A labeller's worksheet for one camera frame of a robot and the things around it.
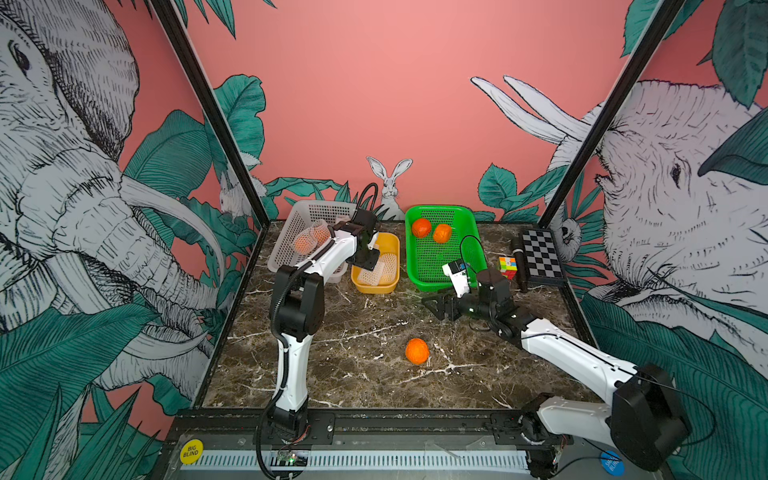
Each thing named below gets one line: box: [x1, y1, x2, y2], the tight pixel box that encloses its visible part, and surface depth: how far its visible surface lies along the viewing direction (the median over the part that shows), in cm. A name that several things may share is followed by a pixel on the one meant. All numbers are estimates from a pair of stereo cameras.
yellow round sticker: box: [179, 439, 204, 465], surface depth 71 cm
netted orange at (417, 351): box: [405, 338, 430, 365], surface depth 84 cm
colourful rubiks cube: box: [498, 256, 518, 280], surface depth 104 cm
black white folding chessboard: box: [522, 228, 567, 287], surface depth 109 cm
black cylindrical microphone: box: [512, 234, 528, 293], surface depth 108 cm
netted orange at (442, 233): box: [434, 224, 452, 244], surface depth 113 cm
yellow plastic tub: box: [351, 232, 400, 294], surface depth 101 cm
